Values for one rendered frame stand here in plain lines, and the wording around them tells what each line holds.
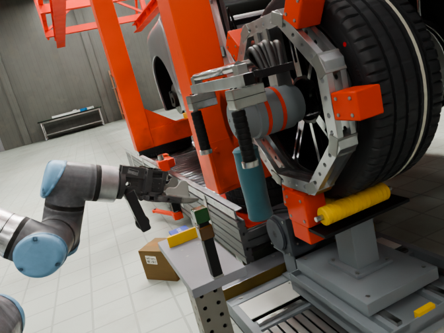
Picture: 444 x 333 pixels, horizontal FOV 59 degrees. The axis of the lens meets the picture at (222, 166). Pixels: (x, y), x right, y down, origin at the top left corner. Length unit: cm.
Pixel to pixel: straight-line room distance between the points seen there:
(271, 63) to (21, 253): 69
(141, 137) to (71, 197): 253
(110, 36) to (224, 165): 212
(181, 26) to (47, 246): 100
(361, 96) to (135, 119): 269
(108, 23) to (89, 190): 264
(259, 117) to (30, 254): 68
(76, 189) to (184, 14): 87
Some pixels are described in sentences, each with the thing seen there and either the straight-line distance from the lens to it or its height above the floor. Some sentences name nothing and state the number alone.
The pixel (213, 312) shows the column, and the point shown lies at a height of 23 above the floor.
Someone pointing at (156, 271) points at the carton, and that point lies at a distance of 223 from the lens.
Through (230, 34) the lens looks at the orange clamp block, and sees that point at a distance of 142.
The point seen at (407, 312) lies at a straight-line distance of 143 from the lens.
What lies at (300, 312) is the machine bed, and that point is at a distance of 162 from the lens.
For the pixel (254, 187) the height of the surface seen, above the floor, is 61.
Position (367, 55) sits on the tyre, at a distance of 103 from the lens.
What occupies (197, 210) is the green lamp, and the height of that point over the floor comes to 66.
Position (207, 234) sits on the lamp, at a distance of 108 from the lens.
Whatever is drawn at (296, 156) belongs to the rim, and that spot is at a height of 65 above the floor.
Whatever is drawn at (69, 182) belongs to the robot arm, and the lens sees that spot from 95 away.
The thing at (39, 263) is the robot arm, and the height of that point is 73.
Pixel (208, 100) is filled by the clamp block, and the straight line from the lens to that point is 129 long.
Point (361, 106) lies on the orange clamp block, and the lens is 94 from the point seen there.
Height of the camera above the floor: 99
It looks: 13 degrees down
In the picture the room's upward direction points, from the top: 14 degrees counter-clockwise
